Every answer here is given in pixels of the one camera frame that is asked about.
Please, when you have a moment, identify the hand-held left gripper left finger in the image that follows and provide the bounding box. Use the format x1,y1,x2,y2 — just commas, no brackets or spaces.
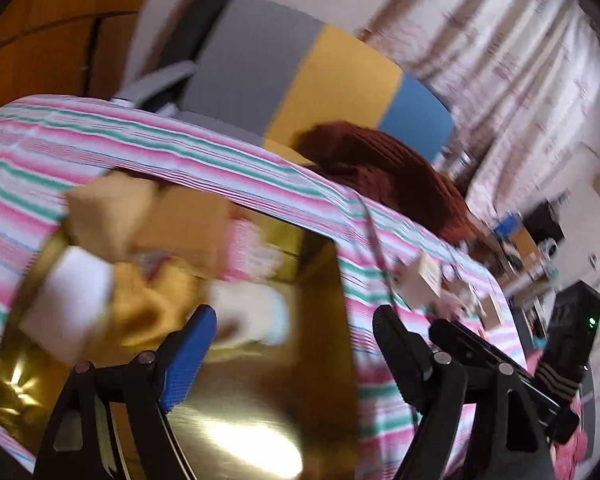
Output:
32,304,218,480

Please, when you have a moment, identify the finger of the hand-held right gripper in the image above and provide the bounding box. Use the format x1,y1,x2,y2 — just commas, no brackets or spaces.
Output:
429,320,581,443

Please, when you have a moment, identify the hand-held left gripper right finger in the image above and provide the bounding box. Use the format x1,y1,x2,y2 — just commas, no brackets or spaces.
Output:
372,305,556,480

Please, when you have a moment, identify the small beige box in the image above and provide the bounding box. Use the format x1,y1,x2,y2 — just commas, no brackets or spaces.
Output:
400,252,443,311

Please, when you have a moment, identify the white packet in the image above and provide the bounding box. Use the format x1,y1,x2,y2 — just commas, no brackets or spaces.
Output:
207,280,291,346

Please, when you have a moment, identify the gold metal tin container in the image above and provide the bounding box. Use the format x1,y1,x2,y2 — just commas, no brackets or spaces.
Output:
0,220,361,480

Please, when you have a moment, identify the tan cracker packet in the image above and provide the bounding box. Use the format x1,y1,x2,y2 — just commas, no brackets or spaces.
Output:
62,172,153,261

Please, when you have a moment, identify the mustard yellow packet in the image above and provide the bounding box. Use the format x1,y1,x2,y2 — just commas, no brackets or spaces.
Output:
105,260,201,351

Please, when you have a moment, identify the blue capped bottle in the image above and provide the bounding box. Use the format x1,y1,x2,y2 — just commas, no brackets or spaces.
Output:
494,211,526,239

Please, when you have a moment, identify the pink patterned cloth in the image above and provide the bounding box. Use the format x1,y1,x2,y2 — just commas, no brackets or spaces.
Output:
555,390,591,461

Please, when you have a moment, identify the pink packet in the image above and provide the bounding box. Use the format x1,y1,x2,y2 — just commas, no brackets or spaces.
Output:
225,220,281,281

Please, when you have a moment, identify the brown box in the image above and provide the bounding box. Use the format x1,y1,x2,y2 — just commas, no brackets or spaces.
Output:
135,185,231,276

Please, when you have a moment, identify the maroon cloth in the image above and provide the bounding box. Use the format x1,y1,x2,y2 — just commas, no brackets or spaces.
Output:
295,121,481,246

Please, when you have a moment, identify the white grey carton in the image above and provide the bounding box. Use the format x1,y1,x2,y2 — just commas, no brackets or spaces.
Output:
442,146,477,183

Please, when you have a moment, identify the pink green striped tablecloth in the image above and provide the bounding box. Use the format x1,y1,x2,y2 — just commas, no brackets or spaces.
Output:
0,94,588,480

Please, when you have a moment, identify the starfish print curtain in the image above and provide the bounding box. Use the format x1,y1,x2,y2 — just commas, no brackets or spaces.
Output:
360,0,600,221

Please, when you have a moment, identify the grey yellow blue chair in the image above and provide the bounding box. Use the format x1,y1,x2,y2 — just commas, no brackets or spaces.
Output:
112,0,456,166

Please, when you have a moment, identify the black rolled mat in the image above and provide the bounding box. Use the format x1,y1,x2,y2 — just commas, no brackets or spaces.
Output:
157,0,248,68

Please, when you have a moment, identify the wooden cabinet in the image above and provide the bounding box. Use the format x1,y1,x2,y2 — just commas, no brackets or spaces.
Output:
0,0,166,106

